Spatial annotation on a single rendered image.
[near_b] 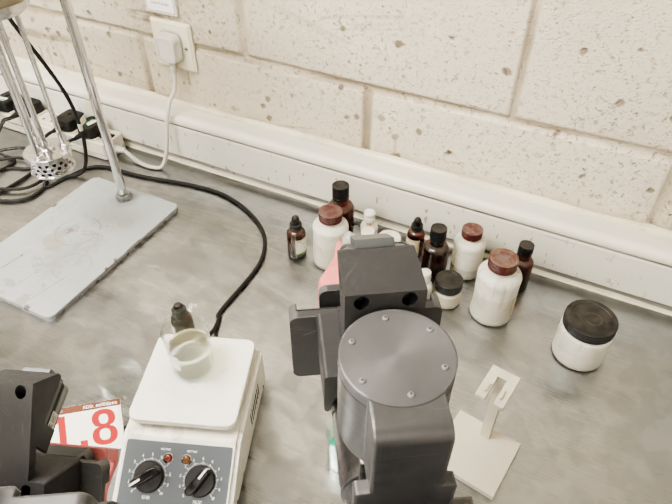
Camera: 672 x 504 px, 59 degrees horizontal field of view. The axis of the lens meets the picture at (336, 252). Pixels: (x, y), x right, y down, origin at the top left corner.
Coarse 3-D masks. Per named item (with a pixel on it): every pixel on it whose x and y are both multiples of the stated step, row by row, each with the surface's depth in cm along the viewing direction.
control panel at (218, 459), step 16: (128, 448) 64; (144, 448) 64; (160, 448) 64; (176, 448) 63; (192, 448) 63; (208, 448) 63; (224, 448) 63; (128, 464) 63; (160, 464) 63; (176, 464) 63; (192, 464) 63; (208, 464) 63; (224, 464) 63; (128, 480) 63; (176, 480) 62; (224, 480) 62; (128, 496) 62; (144, 496) 62; (160, 496) 62; (176, 496) 62; (192, 496) 62; (208, 496) 62; (224, 496) 62
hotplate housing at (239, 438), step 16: (256, 352) 72; (256, 368) 71; (256, 384) 71; (256, 400) 71; (240, 416) 66; (256, 416) 72; (128, 432) 64; (144, 432) 64; (160, 432) 64; (176, 432) 64; (192, 432) 64; (208, 432) 64; (224, 432) 64; (240, 432) 65; (240, 448) 64; (240, 464) 64; (240, 480) 65
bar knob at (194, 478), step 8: (192, 472) 62; (200, 472) 61; (208, 472) 61; (192, 480) 61; (200, 480) 61; (208, 480) 62; (192, 488) 60; (200, 488) 62; (208, 488) 62; (200, 496) 62
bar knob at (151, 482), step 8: (144, 464) 63; (152, 464) 63; (136, 472) 63; (144, 472) 61; (152, 472) 61; (160, 472) 62; (136, 480) 61; (144, 480) 61; (152, 480) 62; (160, 480) 62; (144, 488) 62; (152, 488) 62
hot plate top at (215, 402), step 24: (168, 360) 69; (216, 360) 69; (240, 360) 69; (144, 384) 67; (168, 384) 67; (192, 384) 67; (216, 384) 67; (240, 384) 67; (144, 408) 64; (168, 408) 64; (192, 408) 64; (216, 408) 64; (240, 408) 65
